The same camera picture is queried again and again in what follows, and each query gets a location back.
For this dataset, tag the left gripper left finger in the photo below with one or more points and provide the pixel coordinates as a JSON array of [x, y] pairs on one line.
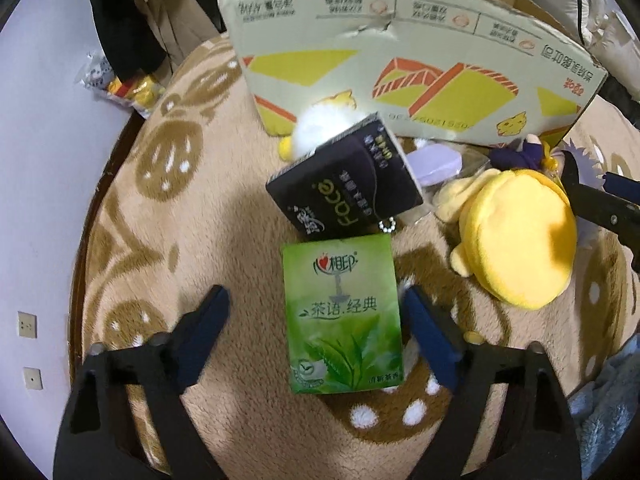
[[98, 438]]

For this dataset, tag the purple haired plush doll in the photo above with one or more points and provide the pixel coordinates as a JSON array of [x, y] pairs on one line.
[[536, 154]]

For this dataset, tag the snack bag on floor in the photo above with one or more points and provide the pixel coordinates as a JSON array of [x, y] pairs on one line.
[[141, 92]]

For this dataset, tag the black tissue pack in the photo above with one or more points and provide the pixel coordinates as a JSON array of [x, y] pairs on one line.
[[347, 185]]

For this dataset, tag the wall outlet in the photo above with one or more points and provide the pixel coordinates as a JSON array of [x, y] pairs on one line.
[[26, 325]]

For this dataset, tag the lavender plush in bag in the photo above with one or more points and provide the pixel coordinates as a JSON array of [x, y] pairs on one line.
[[434, 163]]

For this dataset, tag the green tissue pack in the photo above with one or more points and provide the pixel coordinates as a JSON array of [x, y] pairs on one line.
[[342, 315]]

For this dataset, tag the cardboard box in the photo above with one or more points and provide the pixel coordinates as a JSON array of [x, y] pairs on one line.
[[483, 72]]

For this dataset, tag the beige patterned blanket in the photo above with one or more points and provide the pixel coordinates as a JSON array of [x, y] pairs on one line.
[[188, 209]]

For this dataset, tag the white fluffy plush ball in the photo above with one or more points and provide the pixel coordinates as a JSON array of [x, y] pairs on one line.
[[317, 125]]

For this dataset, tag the beige hanging coat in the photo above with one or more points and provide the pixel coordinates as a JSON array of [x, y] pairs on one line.
[[180, 26]]

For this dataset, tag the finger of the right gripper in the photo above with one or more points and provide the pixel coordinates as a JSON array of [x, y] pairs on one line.
[[622, 187], [601, 208]]

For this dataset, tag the yellow plush toy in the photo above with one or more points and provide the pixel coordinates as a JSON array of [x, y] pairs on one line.
[[518, 234]]

